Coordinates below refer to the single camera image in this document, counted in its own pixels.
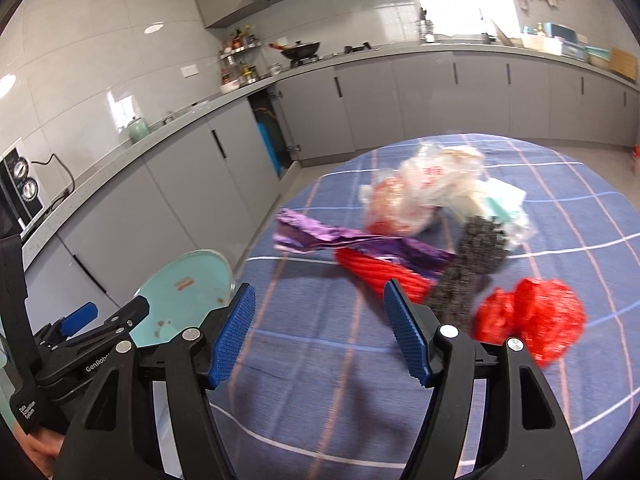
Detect red plastic bag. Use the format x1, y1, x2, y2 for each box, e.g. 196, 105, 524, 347
473, 278, 586, 367

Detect black foam fruit net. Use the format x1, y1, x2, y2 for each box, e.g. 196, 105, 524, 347
425, 216, 508, 333

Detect grey kitchen cabinets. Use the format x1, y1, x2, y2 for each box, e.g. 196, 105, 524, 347
23, 44, 639, 309

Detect person's left hand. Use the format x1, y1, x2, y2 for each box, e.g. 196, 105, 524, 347
13, 422, 64, 479

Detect teal enamel basin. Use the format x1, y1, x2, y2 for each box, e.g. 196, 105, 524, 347
131, 249, 235, 348

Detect black appliance with gauges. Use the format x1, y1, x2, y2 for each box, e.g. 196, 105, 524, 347
0, 139, 50, 237

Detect red foam fruit net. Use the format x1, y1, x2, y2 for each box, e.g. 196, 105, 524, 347
334, 248, 433, 304

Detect white green tissue pack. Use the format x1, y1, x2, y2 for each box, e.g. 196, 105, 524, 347
447, 178, 536, 250

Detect green ceramic teapot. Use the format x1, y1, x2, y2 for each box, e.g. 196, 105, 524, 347
127, 117, 150, 144

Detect clear crumpled plastic bag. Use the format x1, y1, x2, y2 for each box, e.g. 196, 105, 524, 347
359, 141, 484, 236

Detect purple foil wrapper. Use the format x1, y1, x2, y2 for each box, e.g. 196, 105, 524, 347
272, 208, 456, 275

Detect corner spice rack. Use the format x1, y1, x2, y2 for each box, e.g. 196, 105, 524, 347
219, 25, 262, 94

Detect wooden cutting board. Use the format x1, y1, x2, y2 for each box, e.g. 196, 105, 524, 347
610, 47, 638, 82

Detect black wok on stove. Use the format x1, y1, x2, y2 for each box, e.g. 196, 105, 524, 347
269, 41, 320, 68

